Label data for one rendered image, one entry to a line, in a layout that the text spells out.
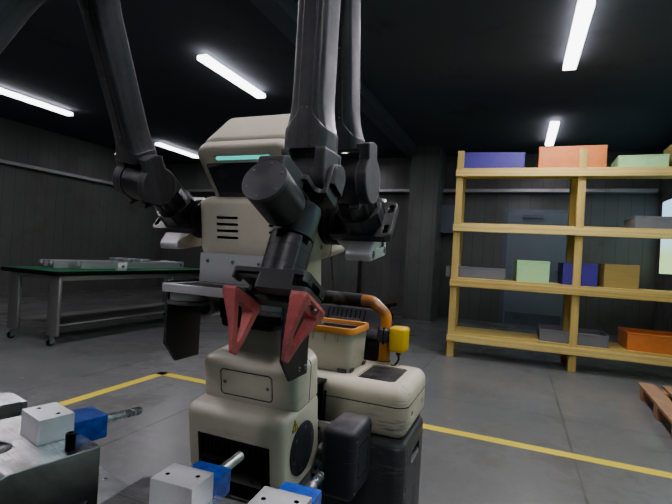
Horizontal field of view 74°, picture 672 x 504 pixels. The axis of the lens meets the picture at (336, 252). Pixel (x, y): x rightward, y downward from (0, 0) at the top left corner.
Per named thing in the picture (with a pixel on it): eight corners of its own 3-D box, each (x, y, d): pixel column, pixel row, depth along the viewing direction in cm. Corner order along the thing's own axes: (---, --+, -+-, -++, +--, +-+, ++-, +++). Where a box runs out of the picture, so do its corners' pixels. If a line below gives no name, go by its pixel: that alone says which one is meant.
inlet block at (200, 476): (221, 473, 56) (224, 430, 56) (256, 481, 54) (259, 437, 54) (146, 532, 44) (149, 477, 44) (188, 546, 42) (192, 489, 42)
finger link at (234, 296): (255, 351, 48) (278, 272, 52) (201, 342, 50) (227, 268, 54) (281, 366, 53) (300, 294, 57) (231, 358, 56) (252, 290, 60)
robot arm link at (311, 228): (329, 213, 61) (292, 213, 64) (311, 184, 56) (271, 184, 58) (317, 258, 59) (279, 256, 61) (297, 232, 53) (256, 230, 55)
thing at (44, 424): (130, 424, 61) (132, 385, 61) (150, 435, 58) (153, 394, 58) (18, 456, 50) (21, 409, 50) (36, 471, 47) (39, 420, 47)
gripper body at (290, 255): (304, 285, 50) (319, 228, 53) (228, 278, 54) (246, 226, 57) (323, 306, 55) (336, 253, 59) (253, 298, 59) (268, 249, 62)
